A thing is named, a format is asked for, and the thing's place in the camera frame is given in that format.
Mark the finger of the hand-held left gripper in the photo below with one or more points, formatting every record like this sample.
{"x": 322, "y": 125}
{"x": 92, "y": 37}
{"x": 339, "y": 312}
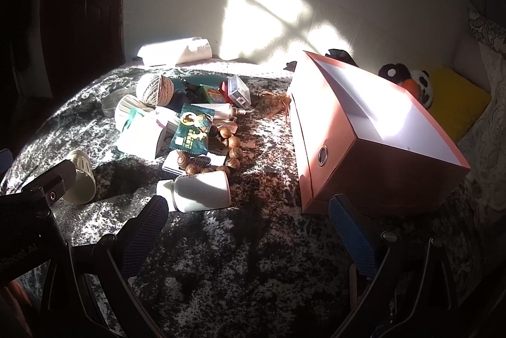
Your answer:
{"x": 51, "y": 180}
{"x": 4, "y": 161}

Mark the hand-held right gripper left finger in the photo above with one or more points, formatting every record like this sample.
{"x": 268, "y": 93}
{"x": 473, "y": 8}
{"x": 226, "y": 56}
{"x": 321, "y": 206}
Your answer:
{"x": 144, "y": 233}

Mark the white paper carton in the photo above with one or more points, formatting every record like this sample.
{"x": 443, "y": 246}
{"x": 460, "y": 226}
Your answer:
{"x": 140, "y": 138}

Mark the clear plastic dish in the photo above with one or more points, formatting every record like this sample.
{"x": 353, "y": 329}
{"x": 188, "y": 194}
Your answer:
{"x": 110, "y": 104}

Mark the green toy gadget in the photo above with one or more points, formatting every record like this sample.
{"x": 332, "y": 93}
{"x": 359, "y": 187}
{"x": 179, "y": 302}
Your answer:
{"x": 211, "y": 93}

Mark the teal pouch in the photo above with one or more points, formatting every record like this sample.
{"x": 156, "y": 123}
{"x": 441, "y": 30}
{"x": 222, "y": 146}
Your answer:
{"x": 207, "y": 80}

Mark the floral patterned cushion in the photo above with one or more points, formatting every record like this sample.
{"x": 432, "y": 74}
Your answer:
{"x": 488, "y": 116}

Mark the yellow pillow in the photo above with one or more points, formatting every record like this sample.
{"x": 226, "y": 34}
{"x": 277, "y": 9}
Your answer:
{"x": 458, "y": 101}

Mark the white rolled paper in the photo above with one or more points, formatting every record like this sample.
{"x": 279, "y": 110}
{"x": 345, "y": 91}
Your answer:
{"x": 170, "y": 51}

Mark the clear plastic case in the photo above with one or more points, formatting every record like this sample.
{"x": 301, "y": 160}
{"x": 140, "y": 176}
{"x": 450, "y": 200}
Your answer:
{"x": 239, "y": 91}

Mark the blue toy figure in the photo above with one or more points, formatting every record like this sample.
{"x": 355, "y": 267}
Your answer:
{"x": 182, "y": 99}

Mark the green cartoon snack packet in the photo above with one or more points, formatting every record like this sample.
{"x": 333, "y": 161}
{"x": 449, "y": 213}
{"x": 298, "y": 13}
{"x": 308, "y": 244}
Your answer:
{"x": 193, "y": 128}

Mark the panda plush toy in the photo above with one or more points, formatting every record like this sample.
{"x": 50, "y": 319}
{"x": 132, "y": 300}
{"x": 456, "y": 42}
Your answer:
{"x": 419, "y": 83}

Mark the brown furry crab toy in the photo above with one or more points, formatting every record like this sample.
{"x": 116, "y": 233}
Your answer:
{"x": 272, "y": 105}

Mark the white quilted bedspread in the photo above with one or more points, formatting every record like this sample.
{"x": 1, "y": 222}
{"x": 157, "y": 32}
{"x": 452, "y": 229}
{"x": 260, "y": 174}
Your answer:
{"x": 253, "y": 67}

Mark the white printed card pack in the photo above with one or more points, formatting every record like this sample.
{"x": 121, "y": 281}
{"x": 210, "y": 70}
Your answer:
{"x": 172, "y": 164}

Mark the beige twine ball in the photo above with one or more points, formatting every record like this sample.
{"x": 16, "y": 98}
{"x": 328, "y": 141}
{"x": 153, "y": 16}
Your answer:
{"x": 155, "y": 89}

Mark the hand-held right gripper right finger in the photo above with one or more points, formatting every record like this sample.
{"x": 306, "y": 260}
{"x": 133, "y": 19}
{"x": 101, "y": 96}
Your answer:
{"x": 352, "y": 237}

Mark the cream ribbed cup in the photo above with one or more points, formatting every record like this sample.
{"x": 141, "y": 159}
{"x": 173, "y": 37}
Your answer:
{"x": 81, "y": 180}

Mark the dark cloth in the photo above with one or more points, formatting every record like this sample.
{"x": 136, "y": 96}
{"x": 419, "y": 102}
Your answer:
{"x": 340, "y": 55}

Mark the white plastic bottle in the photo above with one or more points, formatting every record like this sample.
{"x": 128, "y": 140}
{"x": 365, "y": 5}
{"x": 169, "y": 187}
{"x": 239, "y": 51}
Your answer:
{"x": 201, "y": 191}

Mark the dark curtain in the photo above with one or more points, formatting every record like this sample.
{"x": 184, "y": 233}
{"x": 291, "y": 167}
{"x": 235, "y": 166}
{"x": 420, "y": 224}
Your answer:
{"x": 83, "y": 6}

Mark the red plastic piece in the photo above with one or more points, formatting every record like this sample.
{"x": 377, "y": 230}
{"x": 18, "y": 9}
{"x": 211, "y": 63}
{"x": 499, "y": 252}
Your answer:
{"x": 223, "y": 89}

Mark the white corn light bulb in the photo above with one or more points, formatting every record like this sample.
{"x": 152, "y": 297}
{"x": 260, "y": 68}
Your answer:
{"x": 223, "y": 109}

